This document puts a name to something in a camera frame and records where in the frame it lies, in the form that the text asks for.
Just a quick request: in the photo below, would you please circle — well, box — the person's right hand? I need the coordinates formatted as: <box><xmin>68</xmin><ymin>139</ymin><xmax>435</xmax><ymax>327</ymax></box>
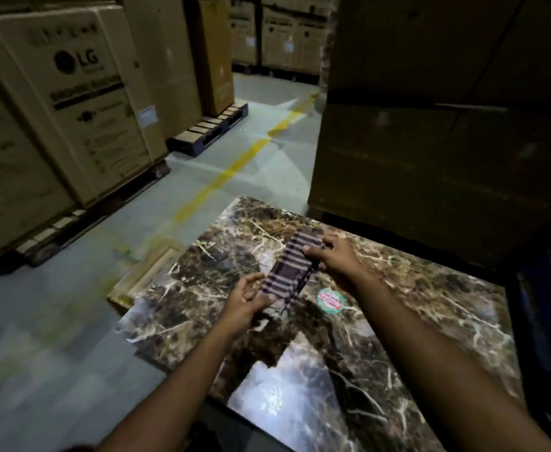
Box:
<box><xmin>301</xmin><ymin>232</ymin><xmax>375</xmax><ymax>288</ymax></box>

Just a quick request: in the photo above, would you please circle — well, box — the person's left hand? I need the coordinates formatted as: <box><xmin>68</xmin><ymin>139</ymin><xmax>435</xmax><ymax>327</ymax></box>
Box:
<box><xmin>218</xmin><ymin>272</ymin><xmax>276</xmax><ymax>335</ymax></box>

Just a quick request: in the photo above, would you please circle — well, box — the checked cloth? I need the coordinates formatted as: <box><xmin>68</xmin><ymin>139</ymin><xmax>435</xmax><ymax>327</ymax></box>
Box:
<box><xmin>259</xmin><ymin>229</ymin><xmax>326</xmax><ymax>316</ymax></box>

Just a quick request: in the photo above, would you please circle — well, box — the person's right forearm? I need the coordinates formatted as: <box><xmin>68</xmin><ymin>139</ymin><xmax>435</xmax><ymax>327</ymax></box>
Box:
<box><xmin>350</xmin><ymin>272</ymin><xmax>551</xmax><ymax>452</ymax></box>

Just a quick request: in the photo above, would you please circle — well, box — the person's left forearm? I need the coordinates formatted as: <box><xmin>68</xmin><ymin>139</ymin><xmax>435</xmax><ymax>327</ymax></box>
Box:
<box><xmin>96</xmin><ymin>324</ymin><xmax>238</xmax><ymax>452</ymax></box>

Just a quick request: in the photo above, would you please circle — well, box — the marble pattern table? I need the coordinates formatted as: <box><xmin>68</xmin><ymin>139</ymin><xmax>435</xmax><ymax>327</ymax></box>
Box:
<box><xmin>115</xmin><ymin>196</ymin><xmax>526</xmax><ymax>452</ymax></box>

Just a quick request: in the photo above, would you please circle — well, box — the round green red sticker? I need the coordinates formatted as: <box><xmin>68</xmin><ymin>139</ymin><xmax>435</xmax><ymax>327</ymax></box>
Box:
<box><xmin>316</xmin><ymin>288</ymin><xmax>347</xmax><ymax>315</ymax></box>

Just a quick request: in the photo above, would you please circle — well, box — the dark floor pallet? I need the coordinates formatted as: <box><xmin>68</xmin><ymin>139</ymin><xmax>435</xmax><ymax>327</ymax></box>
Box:
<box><xmin>16</xmin><ymin>159</ymin><xmax>172</xmax><ymax>268</ymax></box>

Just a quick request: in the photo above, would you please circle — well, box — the blue pallet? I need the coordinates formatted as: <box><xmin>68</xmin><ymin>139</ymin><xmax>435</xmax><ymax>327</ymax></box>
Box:
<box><xmin>167</xmin><ymin>100</ymin><xmax>250</xmax><ymax>158</ymax></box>

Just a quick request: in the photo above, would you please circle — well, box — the beige background cardboard box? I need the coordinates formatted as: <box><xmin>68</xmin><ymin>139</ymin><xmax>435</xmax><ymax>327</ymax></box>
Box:
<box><xmin>294</xmin><ymin>16</ymin><xmax>327</xmax><ymax>76</ymax></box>
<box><xmin>230</xmin><ymin>0</ymin><xmax>259</xmax><ymax>67</ymax></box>
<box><xmin>261</xmin><ymin>6</ymin><xmax>297</xmax><ymax>71</ymax></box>

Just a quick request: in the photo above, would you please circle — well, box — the grey wrapped pallet load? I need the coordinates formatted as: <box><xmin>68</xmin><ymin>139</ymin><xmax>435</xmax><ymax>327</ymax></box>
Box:
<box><xmin>319</xmin><ymin>0</ymin><xmax>340</xmax><ymax>92</ymax></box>

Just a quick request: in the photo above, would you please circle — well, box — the brown cardboard box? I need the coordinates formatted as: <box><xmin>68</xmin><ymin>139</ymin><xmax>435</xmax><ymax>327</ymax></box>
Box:
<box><xmin>183</xmin><ymin>0</ymin><xmax>235</xmax><ymax>117</ymax></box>

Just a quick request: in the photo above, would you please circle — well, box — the large beige cardboard box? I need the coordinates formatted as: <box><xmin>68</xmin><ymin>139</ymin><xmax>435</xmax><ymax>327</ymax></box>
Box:
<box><xmin>0</xmin><ymin>60</ymin><xmax>76</xmax><ymax>257</ymax></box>
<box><xmin>115</xmin><ymin>0</ymin><xmax>203</xmax><ymax>139</ymax></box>
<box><xmin>0</xmin><ymin>4</ymin><xmax>169</xmax><ymax>208</ymax></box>

